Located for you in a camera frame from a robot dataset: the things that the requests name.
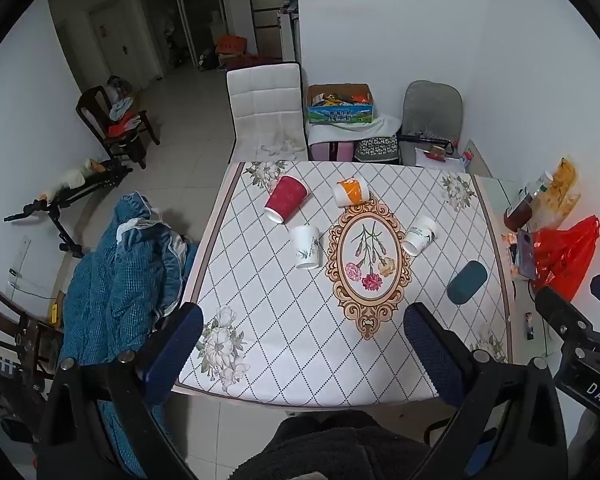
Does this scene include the black trousers legs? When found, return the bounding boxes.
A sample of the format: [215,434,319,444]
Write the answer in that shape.
[230,411,429,479]

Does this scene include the glass side table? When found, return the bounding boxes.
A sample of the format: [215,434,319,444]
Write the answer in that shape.
[471,173,552,366]

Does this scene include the blue quilted jacket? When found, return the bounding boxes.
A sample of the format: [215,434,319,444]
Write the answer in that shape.
[38,192,194,479]

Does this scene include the white paper cup green print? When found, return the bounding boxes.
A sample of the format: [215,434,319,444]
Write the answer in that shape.
[402,216,438,257]

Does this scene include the black white patterned bag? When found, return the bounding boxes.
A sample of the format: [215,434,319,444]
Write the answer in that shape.
[353,136,400,164]

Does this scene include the small dark lighter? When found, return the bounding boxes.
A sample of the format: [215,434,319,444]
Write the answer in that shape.
[524,312,534,340]

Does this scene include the dark wooden chair left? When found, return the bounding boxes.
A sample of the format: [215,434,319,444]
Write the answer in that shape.
[0,291,64,401]

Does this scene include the cardboard box with snacks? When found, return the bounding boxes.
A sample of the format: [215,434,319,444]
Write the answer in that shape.
[306,84,374,125]

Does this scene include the red plastic bag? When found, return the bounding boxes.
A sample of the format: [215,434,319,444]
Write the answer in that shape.
[532,214,600,301]

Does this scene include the floral diamond pattern tablecloth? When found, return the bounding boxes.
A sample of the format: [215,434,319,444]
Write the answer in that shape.
[176,162,508,408]

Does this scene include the black wooden chair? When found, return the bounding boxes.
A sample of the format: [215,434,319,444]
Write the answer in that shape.
[76,86,160,169]

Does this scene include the pink striped bag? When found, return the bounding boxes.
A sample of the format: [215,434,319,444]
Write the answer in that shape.
[310,142,355,162]

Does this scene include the white paper cup bamboo print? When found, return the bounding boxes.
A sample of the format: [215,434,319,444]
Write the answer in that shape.
[290,224,321,270]

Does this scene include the grey smartphone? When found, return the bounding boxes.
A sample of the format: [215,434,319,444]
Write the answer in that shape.
[517,230,536,281]

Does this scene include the white padded dining chair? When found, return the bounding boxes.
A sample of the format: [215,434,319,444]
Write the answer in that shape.
[226,63,309,162]

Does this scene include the red corrugated paper cup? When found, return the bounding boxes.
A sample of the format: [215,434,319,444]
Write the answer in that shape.
[264,174,309,224]

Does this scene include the orange and white paper cup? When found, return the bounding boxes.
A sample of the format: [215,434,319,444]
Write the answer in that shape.
[332,178,370,208]

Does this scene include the dark teal glasses case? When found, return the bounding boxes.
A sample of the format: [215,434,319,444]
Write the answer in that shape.
[446,260,488,306]

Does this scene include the plastic bottle brown liquid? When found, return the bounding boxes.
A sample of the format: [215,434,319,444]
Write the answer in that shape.
[503,171,553,232]

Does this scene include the grey cushioned chair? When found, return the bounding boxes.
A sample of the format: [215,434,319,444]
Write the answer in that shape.
[398,80,464,166]

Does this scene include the clear bag of food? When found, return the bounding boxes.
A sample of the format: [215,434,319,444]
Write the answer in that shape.
[533,157,581,231]

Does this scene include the black tripod stand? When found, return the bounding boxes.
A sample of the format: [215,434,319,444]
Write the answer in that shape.
[3,158,133,259]

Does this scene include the white folded cloth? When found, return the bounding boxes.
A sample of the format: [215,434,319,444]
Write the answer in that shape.
[308,114,402,146]

